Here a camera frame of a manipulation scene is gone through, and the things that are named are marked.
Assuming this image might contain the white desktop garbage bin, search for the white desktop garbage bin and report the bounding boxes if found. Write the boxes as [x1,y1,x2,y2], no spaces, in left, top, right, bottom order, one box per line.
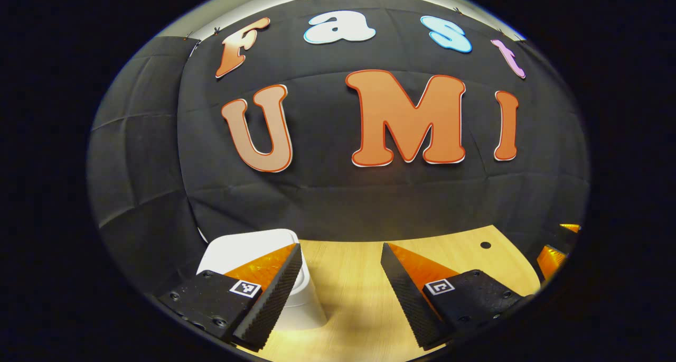
[196,228,328,331]

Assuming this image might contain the black backdrop cloth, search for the black backdrop cloth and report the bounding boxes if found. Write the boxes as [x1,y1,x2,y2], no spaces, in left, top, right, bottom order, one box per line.
[87,0,591,294]

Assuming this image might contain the wooden desktop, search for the wooden desktop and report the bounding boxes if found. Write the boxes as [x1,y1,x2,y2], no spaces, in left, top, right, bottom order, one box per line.
[248,225,542,362]

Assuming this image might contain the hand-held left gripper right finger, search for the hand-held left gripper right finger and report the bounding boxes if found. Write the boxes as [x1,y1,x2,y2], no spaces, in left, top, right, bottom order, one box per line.
[380,242,529,351]

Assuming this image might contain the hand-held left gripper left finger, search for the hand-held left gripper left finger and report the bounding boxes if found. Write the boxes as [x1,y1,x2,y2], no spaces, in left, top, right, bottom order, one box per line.
[157,243,303,351]

